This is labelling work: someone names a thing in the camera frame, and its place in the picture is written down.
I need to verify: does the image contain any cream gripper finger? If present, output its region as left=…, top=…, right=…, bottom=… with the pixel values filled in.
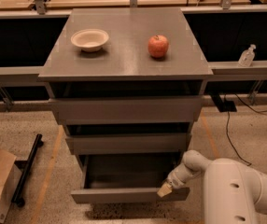
left=157, top=182, right=173, bottom=198

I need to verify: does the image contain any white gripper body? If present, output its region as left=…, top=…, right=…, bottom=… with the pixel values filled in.
left=166, top=163, right=193, bottom=189

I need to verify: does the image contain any grey bottom drawer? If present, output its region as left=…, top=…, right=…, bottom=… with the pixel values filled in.
left=72, top=152, right=190, bottom=203

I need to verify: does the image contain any grey drawer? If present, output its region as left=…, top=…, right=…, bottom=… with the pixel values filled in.
left=49, top=96, right=202, bottom=125
left=72, top=152, right=190, bottom=203
left=66, top=133, right=191, bottom=155

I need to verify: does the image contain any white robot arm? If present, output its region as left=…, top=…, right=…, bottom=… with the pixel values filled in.
left=158, top=150, right=267, bottom=224

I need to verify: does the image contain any grey middle drawer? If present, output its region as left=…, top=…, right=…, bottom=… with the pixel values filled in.
left=66, top=133, right=191, bottom=155

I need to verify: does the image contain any grey top drawer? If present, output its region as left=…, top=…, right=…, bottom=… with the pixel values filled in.
left=49, top=96, right=202, bottom=125

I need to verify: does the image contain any grey drawer cabinet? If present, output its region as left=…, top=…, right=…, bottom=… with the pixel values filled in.
left=38, top=7, right=214, bottom=161

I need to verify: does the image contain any black floor socket box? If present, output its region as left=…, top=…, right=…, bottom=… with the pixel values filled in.
left=211, top=94, right=237, bottom=112

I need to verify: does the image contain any red apple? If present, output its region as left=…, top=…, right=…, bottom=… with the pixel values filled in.
left=148, top=35, right=169, bottom=58

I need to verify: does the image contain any clear sanitizer bottle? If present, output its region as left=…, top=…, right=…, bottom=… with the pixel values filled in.
left=238, top=44, right=256, bottom=67

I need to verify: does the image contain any black metal stand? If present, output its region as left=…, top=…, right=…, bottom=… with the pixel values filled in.
left=11, top=133, right=44, bottom=207

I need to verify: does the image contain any white paper bowl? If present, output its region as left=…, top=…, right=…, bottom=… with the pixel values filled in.
left=71, top=29, right=109, bottom=52

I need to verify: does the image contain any black floor cable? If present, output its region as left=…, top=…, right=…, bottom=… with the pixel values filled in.
left=225, top=93, right=267, bottom=167

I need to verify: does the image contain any grey metal rail frame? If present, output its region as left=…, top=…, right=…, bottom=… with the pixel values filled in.
left=0, top=0, right=267, bottom=113

